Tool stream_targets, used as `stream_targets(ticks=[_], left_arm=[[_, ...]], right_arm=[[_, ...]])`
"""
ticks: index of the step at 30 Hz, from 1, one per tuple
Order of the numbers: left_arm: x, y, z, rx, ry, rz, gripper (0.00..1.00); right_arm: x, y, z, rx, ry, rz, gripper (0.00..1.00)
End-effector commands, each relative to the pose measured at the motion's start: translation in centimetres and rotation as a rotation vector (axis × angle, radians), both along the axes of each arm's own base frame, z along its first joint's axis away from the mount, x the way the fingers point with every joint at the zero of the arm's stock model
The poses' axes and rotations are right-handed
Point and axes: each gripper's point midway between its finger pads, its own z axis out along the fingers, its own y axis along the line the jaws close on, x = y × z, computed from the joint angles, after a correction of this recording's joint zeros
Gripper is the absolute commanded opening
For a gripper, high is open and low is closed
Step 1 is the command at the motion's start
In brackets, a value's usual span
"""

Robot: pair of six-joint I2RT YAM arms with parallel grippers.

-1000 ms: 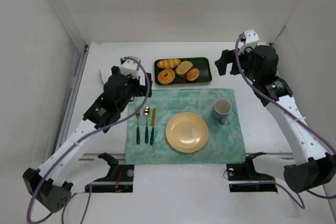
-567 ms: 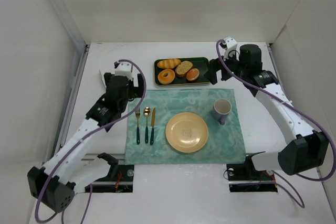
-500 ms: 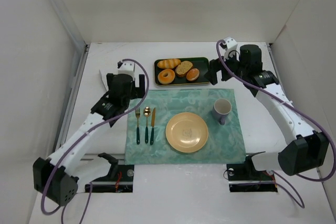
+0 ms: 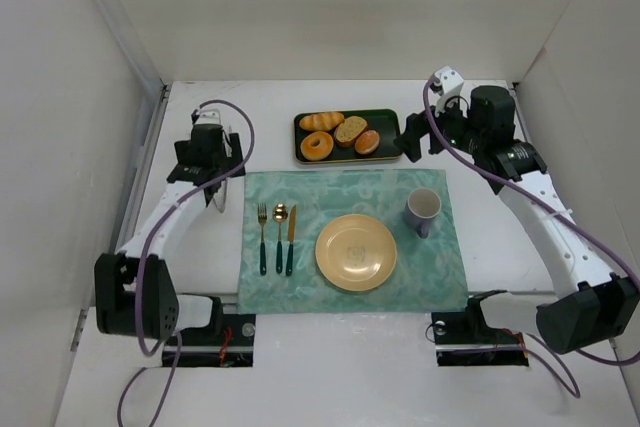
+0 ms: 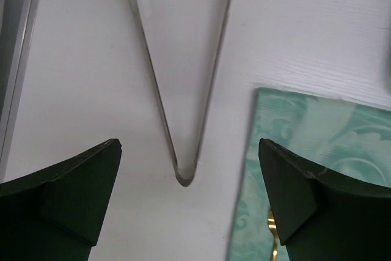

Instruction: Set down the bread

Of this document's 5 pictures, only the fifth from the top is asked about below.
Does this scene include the stainless steel tongs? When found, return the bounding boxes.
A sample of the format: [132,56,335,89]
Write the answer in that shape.
[129,0,231,187]

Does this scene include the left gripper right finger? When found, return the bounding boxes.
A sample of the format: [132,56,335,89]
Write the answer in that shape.
[258,139,390,260]

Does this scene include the gold fork green handle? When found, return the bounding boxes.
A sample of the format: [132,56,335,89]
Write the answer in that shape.
[267,210,279,261]

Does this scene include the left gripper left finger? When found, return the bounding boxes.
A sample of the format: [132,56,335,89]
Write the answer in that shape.
[1,139,122,260]

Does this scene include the teal patterned placemat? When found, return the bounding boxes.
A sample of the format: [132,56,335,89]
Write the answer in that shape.
[227,88,390,260]

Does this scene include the aluminium frame rail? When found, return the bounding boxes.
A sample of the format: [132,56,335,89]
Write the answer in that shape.
[1,0,39,178]

